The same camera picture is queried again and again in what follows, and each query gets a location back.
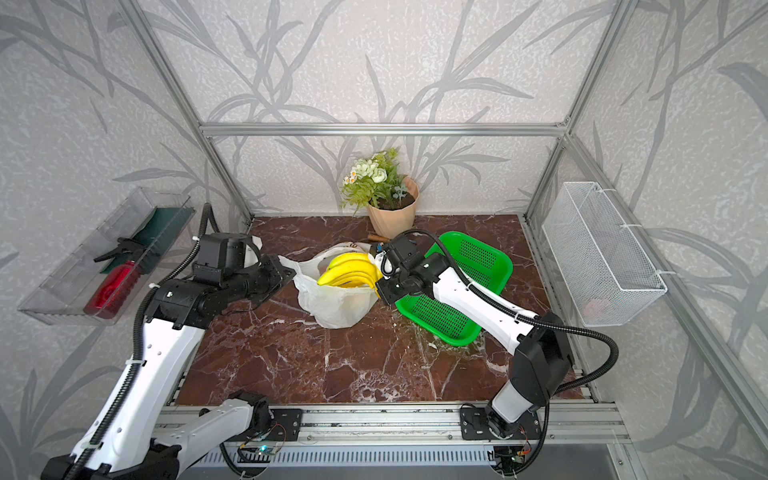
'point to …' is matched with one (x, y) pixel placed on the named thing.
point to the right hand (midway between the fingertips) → (379, 289)
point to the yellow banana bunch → (352, 271)
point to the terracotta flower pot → (391, 223)
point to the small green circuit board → (267, 449)
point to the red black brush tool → (111, 293)
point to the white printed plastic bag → (333, 307)
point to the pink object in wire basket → (590, 308)
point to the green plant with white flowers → (374, 179)
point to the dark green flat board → (159, 230)
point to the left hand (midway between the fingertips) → (300, 271)
